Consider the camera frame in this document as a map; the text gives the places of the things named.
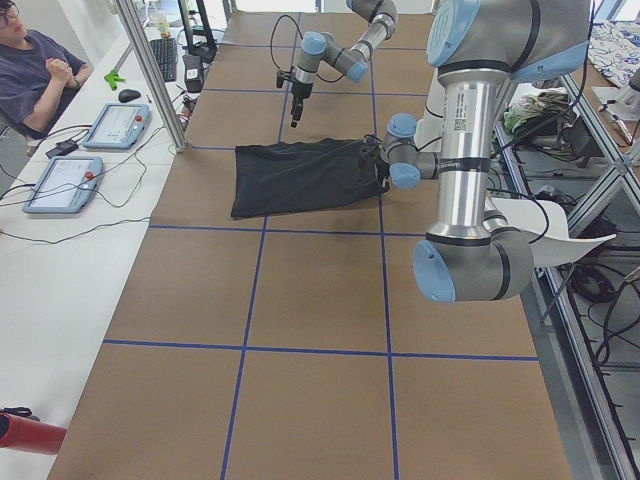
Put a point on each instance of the green plastic tool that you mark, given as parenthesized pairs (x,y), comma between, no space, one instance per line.
(113,79)

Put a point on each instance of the black graphic t-shirt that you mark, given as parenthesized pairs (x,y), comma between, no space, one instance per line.
(288,178)

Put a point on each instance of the red cylinder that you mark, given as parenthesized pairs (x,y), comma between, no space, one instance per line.
(27,435)

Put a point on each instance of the aluminium frame post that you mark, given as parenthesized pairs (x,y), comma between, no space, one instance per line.
(151,72)

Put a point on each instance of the upper teach pendant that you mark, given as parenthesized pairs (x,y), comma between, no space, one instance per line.
(117,127)

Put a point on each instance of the black keyboard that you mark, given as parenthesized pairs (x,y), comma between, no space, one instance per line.
(164,51)

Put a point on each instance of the teach pendant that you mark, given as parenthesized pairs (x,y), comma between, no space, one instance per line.
(117,127)
(66,185)

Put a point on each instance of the black computer mouse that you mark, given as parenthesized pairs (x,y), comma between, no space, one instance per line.
(128,95)

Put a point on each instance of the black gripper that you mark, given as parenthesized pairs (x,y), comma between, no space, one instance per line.
(381,171)
(301,90)

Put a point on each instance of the black power adapter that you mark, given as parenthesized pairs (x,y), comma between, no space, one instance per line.
(63,148)

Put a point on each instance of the seated person in grey shirt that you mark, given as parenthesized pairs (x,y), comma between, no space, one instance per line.
(39,77)

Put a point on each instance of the lower teach pendant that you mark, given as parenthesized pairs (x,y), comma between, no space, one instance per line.
(66,185)

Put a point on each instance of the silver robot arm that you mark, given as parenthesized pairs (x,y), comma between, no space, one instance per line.
(471,252)
(350,62)

